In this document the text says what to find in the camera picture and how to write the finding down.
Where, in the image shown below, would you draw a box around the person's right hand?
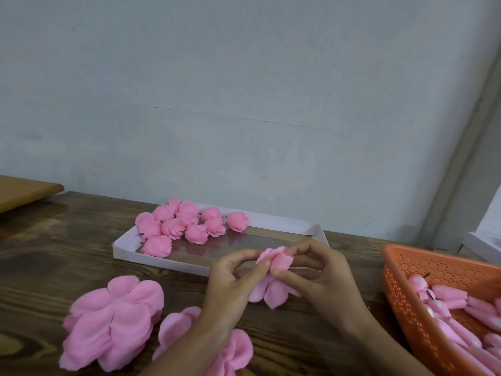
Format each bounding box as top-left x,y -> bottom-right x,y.
270,238 -> 371,335

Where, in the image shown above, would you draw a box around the person's left hand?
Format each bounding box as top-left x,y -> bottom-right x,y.
196,248 -> 272,335

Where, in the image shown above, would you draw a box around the person's right forearm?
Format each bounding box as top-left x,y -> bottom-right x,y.
340,313 -> 435,376

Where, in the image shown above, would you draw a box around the pink petal flower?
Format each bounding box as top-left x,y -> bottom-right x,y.
176,200 -> 201,226

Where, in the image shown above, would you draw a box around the pink rose buds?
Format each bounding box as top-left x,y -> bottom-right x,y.
407,272 -> 501,376

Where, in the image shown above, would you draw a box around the stack of pink petals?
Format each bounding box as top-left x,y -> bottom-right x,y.
58,275 -> 165,372
152,306 -> 255,376

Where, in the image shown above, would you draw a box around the orange plastic basket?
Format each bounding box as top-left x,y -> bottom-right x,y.
382,244 -> 501,376

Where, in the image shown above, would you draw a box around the white shallow tray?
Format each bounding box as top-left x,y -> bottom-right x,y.
113,203 -> 330,276

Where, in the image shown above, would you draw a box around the person's left forearm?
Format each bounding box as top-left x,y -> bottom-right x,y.
141,321 -> 232,376

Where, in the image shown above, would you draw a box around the grey door frame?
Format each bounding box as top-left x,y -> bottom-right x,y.
419,0 -> 501,248

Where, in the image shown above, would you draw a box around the group of finished pink roses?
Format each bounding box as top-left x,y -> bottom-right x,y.
135,198 -> 250,259

